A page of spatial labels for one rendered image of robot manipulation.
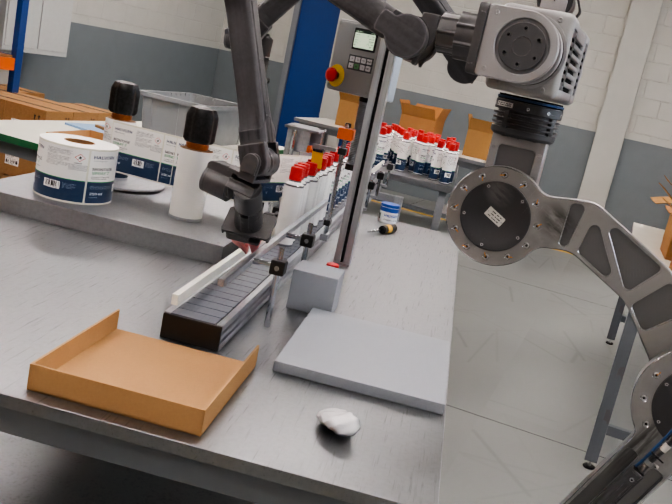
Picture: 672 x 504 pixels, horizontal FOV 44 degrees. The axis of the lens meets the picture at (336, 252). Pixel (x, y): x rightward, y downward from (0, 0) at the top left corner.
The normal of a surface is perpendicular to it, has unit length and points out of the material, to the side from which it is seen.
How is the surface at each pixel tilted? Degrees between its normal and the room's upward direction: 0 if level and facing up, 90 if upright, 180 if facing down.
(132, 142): 90
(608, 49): 90
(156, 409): 90
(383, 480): 0
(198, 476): 90
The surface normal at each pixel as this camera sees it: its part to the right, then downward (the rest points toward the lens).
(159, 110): -0.31, 0.24
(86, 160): 0.43, 0.29
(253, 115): -0.30, -0.03
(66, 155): -0.04, 0.22
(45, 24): 0.92, 0.26
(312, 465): 0.21, -0.95
